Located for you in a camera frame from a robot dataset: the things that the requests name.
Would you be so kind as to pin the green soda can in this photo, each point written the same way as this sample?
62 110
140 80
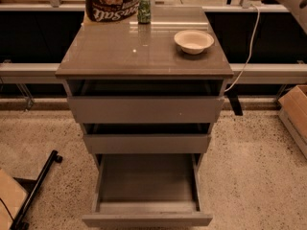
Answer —
144 12

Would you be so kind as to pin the grey metal railing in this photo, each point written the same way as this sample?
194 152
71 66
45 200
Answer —
252 74

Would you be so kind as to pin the brown chip bag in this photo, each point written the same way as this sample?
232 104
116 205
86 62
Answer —
110 10

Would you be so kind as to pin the grey open bottom drawer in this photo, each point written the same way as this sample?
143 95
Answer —
147 190

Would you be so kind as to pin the grey top drawer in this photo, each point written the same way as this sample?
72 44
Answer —
145 109

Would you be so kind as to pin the black metal stand leg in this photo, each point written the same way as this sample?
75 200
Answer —
32 187

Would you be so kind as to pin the white paper bowl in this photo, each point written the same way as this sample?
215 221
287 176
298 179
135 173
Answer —
193 42

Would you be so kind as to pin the grey drawer cabinet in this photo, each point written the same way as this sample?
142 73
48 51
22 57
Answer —
131 59

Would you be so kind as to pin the grey middle drawer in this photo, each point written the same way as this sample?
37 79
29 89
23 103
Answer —
147 138

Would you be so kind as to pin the cardboard box at right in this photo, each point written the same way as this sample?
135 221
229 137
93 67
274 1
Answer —
293 114

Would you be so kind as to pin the cardboard sheet at left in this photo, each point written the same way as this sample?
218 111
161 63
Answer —
12 195

